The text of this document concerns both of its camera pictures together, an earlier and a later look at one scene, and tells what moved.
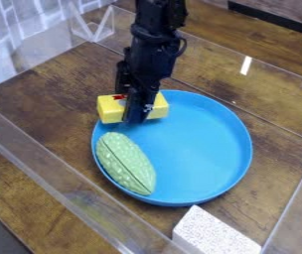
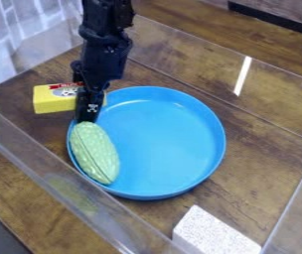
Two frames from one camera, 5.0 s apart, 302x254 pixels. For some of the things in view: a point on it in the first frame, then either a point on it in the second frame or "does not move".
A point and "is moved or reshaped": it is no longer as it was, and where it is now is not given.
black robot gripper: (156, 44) → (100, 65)
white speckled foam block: (201, 234) does not move
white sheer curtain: (22, 32) does not move
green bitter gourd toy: (124, 164) → (94, 152)
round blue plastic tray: (197, 147) is moved or reshaped
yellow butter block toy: (110, 105) → (55, 97)
